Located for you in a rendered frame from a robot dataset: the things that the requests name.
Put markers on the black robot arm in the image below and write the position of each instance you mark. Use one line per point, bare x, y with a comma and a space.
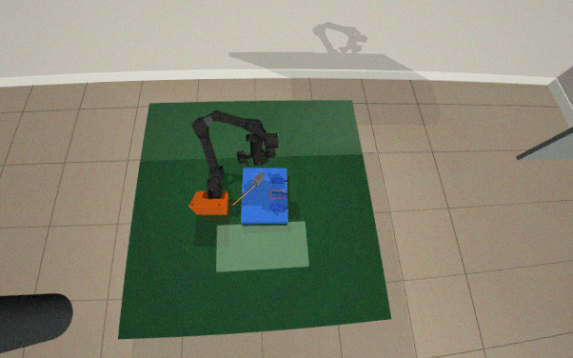
255, 126

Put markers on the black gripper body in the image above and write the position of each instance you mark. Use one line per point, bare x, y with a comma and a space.
242, 157

